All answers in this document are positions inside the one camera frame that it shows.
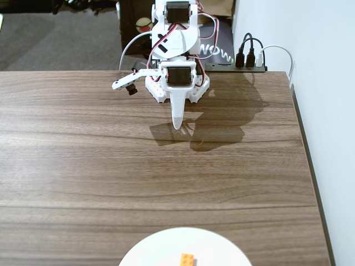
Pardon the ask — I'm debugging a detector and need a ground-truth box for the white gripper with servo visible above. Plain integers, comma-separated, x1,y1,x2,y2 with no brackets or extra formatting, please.
160,61,197,131

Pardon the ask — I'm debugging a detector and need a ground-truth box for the orange lego block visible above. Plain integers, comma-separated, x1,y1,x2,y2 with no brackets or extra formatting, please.
179,253,196,266

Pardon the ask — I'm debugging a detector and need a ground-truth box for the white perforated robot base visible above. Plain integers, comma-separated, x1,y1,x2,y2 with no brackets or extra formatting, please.
145,65,211,104

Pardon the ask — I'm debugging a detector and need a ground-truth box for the white round plate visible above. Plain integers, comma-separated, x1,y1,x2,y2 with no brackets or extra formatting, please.
118,227,252,266

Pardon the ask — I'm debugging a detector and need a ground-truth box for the black power strip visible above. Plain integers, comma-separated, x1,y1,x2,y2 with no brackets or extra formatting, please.
204,62,268,73

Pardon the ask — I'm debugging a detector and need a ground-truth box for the round cream and red sticker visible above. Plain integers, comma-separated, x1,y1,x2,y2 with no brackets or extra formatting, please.
135,17,154,33

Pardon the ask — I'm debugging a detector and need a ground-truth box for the dark brown cabinet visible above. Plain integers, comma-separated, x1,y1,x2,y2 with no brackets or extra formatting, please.
119,0,154,60

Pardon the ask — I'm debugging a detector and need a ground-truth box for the brown cardboard box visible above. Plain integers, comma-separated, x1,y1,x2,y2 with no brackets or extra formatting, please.
197,0,236,18

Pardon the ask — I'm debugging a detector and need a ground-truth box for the black equipment pile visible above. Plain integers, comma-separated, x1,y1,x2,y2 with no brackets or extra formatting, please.
0,0,119,16

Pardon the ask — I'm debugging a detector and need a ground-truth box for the wrist camera on white mount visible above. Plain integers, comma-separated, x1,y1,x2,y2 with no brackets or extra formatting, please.
111,69,163,96

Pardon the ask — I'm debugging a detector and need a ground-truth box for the red white black servo wire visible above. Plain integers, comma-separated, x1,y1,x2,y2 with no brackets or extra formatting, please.
146,23,181,71
197,12,220,52

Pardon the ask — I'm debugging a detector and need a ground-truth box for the thin white cable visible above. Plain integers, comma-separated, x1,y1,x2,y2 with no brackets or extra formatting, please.
118,30,153,71

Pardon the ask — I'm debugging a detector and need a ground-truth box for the black plug with cable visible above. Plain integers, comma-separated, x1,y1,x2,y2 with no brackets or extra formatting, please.
240,38,264,68
235,32,253,68

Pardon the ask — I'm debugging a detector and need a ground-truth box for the white plug with cable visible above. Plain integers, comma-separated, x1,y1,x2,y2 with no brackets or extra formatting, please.
255,44,295,84

